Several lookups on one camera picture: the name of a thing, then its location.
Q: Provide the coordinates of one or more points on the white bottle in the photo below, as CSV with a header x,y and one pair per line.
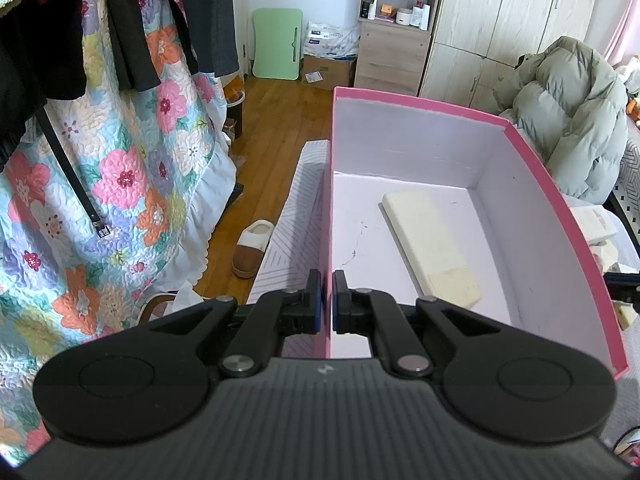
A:
x,y
424,14

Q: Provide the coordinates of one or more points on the white jar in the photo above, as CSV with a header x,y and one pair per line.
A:
x,y
403,15

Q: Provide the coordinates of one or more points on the dark trash bin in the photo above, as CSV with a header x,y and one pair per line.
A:
x,y
236,110

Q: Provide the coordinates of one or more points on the black hanging garment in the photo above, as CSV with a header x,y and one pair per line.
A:
x,y
30,60
130,25

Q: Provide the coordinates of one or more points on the brown fleece slipper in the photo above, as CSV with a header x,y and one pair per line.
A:
x,y
251,247

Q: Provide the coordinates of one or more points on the pink cardboard box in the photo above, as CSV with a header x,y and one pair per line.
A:
x,y
525,220

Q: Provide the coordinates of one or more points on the pink curtain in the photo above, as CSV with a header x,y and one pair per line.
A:
x,y
622,20

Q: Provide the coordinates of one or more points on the green folding table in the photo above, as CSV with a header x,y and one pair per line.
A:
x,y
277,42

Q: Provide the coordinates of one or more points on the tissue packs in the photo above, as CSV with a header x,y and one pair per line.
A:
x,y
330,40

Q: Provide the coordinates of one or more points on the grid pattern bedsheet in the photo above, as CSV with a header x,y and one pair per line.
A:
x,y
627,180

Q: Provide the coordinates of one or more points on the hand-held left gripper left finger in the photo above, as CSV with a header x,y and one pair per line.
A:
x,y
314,305

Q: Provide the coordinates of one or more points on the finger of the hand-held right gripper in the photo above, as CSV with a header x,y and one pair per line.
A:
x,y
631,282

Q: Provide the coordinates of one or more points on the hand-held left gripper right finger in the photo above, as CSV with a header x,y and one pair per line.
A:
x,y
340,305

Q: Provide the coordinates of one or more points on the light wooden wardrobe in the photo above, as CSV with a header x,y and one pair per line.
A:
x,y
505,15

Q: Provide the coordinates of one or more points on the wooden shelf cabinet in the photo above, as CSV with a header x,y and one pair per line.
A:
x,y
395,55

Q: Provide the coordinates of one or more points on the floral quilt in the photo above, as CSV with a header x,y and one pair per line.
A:
x,y
135,180

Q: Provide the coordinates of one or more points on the black bottle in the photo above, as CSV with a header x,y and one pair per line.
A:
x,y
368,7

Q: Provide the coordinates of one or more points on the dark grey hanging garment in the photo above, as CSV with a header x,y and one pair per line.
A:
x,y
210,15

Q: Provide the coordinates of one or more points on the grey-green puffer jacket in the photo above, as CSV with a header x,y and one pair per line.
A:
x,y
565,115

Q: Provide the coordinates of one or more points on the black belt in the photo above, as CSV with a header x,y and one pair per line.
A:
x,y
75,175

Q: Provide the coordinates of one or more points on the brown cardboard box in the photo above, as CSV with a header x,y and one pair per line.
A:
x,y
327,72

